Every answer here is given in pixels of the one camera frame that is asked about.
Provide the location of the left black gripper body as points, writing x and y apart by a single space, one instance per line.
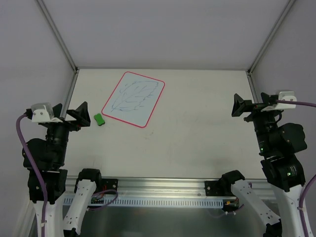
63 123

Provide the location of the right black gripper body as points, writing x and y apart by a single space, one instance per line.
257 108

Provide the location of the green whiteboard eraser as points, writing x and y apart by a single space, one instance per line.
99 119

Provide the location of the pink framed whiteboard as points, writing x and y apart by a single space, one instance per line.
134 99

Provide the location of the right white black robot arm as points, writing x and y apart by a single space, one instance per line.
278 146

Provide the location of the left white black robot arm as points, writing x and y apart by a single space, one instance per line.
44 159

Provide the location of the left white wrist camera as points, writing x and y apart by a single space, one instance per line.
43 113

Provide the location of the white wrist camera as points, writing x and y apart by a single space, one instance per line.
43 113
276 102

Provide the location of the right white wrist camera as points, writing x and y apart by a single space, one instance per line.
276 102

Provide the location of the left aluminium corner post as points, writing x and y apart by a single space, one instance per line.
43 8

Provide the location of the aluminium corner post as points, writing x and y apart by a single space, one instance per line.
273 31
43 8

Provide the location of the right aluminium corner post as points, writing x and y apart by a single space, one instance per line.
273 31

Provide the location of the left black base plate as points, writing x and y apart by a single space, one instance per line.
109 185

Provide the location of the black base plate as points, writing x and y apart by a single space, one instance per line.
109 185
212 188

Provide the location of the white slotted cable duct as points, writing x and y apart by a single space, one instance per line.
151 202

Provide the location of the aluminium front rail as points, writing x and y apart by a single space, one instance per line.
171 187

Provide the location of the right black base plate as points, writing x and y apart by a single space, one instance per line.
212 188

